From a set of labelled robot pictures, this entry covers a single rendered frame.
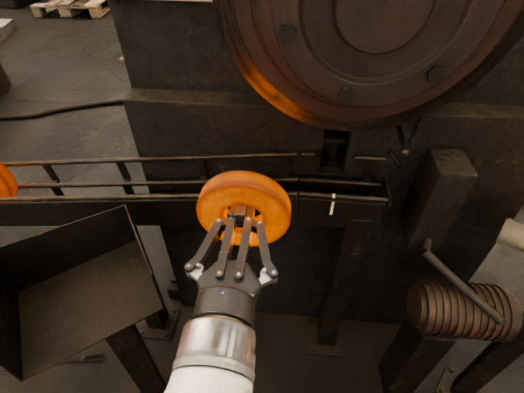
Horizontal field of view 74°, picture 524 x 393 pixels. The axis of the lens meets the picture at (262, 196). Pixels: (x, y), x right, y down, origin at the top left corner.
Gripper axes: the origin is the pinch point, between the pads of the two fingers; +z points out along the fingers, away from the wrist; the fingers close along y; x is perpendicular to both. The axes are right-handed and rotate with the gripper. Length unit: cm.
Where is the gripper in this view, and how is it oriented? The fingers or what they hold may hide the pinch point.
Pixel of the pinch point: (243, 205)
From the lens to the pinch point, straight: 55.9
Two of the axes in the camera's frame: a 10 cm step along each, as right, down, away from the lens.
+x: -0.1, -7.0, -7.2
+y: 10.0, 0.6, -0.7
